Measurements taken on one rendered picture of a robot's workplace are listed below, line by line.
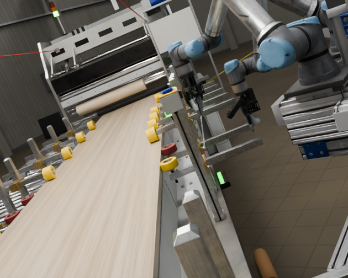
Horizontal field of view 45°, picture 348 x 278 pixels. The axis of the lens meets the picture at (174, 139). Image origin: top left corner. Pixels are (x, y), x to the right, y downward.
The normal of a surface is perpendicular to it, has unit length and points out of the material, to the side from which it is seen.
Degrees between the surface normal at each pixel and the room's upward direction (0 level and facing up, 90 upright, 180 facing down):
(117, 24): 90
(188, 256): 90
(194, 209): 90
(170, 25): 90
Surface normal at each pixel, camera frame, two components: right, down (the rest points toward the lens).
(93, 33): 0.01, 0.23
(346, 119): -0.53, 0.41
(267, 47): -0.66, 0.54
